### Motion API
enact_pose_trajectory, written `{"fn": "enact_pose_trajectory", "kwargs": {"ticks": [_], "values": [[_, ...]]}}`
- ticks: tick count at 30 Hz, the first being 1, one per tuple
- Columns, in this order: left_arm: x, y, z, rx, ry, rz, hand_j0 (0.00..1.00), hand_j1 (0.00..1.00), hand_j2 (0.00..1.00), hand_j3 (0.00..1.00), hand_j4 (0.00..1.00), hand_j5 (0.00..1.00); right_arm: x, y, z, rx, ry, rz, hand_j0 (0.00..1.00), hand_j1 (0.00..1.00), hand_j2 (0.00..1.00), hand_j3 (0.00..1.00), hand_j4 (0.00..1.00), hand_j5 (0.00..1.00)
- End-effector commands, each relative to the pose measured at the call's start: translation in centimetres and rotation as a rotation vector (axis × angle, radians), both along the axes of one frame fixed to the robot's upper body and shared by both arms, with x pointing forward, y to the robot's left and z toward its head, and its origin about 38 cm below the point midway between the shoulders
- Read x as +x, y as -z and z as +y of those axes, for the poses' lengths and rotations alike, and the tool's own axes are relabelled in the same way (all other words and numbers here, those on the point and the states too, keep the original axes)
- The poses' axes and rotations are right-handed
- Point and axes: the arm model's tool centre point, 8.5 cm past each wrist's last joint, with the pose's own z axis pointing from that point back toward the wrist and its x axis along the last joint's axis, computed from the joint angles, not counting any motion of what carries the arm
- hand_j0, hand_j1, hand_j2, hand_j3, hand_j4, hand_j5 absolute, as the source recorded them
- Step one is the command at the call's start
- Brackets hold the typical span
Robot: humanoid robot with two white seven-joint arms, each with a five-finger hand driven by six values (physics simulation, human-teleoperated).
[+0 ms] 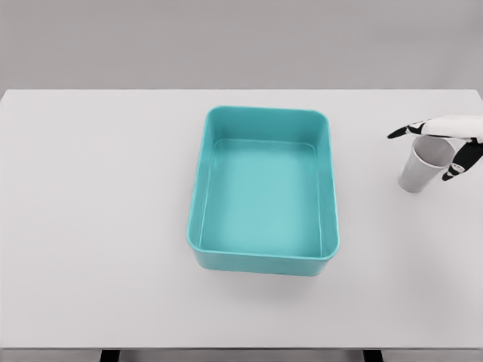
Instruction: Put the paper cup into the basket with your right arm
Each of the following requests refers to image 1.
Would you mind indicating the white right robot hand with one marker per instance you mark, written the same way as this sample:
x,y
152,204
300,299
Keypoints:
x,y
449,126

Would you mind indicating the teal plastic basket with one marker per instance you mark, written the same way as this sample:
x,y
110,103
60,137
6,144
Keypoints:
x,y
264,192

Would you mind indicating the white paper cup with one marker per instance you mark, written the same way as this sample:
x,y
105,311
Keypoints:
x,y
419,171

